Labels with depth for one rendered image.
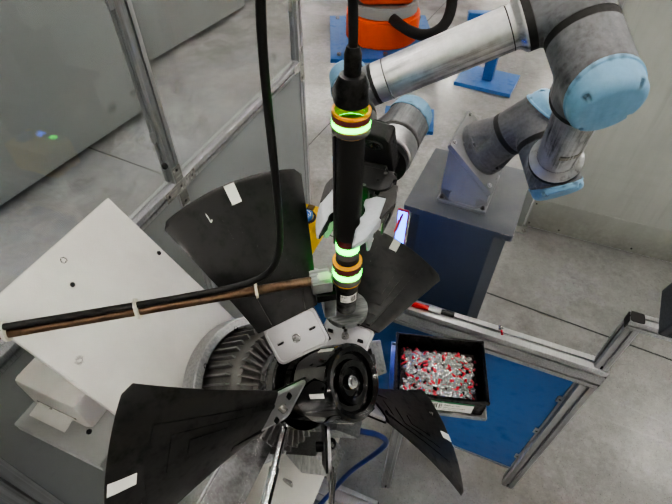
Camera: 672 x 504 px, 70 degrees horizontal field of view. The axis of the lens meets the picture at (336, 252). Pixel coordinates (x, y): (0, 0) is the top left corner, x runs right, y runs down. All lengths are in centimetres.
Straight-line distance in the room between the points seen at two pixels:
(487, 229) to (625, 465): 125
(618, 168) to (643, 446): 124
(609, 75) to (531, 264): 198
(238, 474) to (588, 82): 79
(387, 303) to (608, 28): 55
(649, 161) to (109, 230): 233
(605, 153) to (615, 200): 28
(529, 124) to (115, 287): 96
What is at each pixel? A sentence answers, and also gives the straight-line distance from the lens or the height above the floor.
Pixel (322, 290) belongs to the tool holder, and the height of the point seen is 134.
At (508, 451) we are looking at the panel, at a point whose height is 24.
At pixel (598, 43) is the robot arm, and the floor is 159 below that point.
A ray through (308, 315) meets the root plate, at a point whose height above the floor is 128.
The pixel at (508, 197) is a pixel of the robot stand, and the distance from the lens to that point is 146.
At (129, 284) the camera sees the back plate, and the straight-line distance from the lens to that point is 88.
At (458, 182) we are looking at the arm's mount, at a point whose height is 108.
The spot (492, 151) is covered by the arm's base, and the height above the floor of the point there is 118.
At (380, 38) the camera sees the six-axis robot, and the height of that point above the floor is 15.
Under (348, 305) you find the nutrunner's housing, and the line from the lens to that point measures 74.
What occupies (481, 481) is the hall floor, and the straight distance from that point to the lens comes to 206.
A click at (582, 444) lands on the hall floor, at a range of 225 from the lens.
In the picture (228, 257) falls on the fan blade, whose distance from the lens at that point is 75.
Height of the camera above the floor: 189
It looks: 47 degrees down
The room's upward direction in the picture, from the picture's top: straight up
